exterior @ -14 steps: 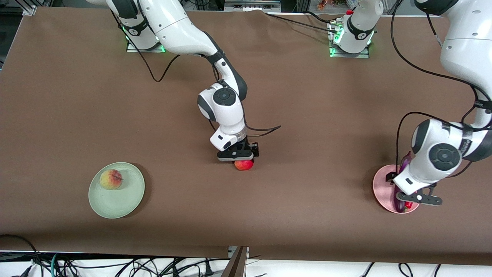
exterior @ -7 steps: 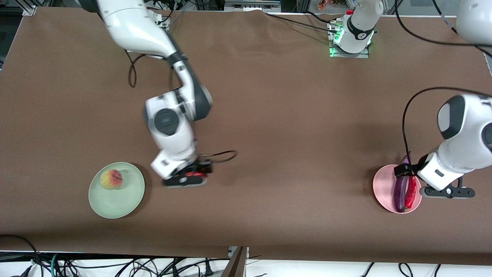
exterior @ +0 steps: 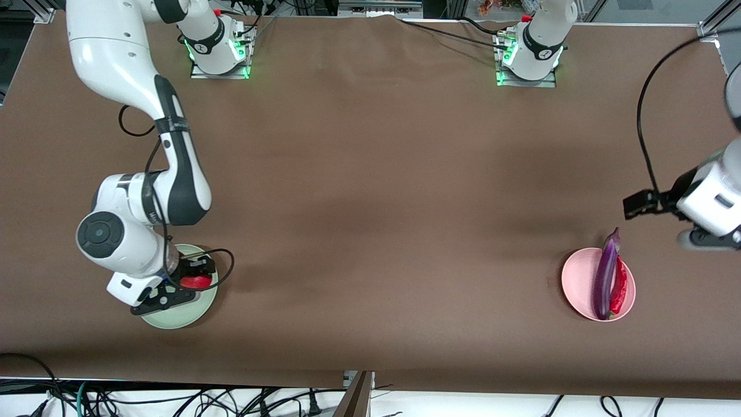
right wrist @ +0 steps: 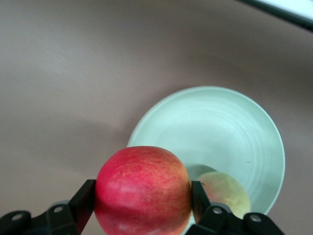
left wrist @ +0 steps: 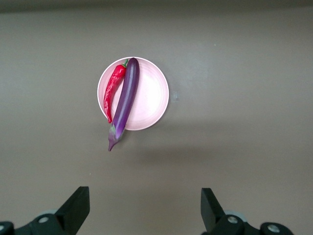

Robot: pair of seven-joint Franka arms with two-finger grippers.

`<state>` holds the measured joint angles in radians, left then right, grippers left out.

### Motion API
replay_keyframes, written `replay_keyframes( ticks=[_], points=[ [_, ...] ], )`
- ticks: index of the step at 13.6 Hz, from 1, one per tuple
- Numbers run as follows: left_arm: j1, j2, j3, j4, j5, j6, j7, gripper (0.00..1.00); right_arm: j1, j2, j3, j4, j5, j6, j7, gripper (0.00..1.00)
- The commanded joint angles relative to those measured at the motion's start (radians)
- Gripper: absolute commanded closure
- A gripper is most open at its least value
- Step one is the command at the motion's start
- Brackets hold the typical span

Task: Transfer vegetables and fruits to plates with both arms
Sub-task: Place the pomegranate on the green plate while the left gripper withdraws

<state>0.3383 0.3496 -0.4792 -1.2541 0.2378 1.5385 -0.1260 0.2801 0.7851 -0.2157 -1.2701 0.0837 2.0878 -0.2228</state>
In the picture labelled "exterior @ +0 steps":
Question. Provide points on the grey metal post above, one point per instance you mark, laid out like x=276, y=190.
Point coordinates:
x=356, y=397

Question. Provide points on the orange background object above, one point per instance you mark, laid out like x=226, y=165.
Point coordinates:
x=489, y=7

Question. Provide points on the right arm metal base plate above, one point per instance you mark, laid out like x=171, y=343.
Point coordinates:
x=250, y=55

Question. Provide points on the red chili pepper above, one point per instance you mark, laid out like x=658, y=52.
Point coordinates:
x=620, y=286

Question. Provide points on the aluminium extrusion rail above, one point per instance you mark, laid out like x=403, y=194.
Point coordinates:
x=721, y=16

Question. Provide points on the pale green plate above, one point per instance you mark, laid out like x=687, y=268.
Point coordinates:
x=179, y=315

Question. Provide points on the metal corner bracket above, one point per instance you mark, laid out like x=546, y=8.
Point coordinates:
x=46, y=14
x=708, y=32

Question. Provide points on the aluminium frame bar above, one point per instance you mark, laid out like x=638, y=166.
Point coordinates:
x=379, y=8

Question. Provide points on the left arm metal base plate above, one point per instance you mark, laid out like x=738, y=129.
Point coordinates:
x=553, y=78

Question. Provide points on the brown table cover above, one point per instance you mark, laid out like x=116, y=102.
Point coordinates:
x=347, y=174

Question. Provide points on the red apple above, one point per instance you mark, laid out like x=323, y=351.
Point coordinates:
x=197, y=282

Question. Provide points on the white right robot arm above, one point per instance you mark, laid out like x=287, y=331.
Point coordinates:
x=110, y=52

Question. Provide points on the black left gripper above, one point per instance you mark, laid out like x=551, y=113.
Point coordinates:
x=675, y=195

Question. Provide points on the long purple eggplant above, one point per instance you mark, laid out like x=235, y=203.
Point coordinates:
x=605, y=278

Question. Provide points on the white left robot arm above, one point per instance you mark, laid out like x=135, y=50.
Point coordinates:
x=541, y=35

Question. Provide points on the pink plate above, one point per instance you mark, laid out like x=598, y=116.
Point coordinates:
x=579, y=284

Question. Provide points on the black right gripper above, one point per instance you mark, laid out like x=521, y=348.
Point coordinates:
x=189, y=268

